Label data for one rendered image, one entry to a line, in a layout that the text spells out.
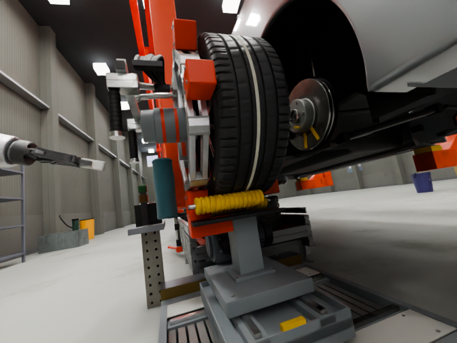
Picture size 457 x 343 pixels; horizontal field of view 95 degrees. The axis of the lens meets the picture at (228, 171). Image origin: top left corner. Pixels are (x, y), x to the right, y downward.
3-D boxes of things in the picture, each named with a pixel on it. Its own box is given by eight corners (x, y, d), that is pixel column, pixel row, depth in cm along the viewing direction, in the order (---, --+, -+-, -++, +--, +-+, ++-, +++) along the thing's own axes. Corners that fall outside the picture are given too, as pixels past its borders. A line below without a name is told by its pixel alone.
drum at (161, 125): (199, 135, 81) (195, 101, 83) (141, 137, 75) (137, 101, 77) (195, 145, 94) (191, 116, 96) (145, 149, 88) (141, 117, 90)
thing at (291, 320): (357, 340, 58) (349, 302, 59) (234, 394, 47) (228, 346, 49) (272, 282, 105) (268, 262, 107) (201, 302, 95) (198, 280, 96)
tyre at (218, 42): (326, 101, 52) (244, 11, 90) (236, 102, 45) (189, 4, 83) (255, 220, 102) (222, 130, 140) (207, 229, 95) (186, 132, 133)
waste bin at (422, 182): (423, 191, 566) (417, 171, 573) (441, 190, 525) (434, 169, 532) (409, 194, 557) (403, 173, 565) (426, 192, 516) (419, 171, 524)
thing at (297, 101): (345, 128, 80) (319, 61, 88) (329, 129, 77) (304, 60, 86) (298, 160, 109) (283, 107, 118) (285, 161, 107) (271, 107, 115)
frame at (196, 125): (218, 178, 59) (194, 10, 67) (195, 181, 57) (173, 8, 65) (195, 193, 111) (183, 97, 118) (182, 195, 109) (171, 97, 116)
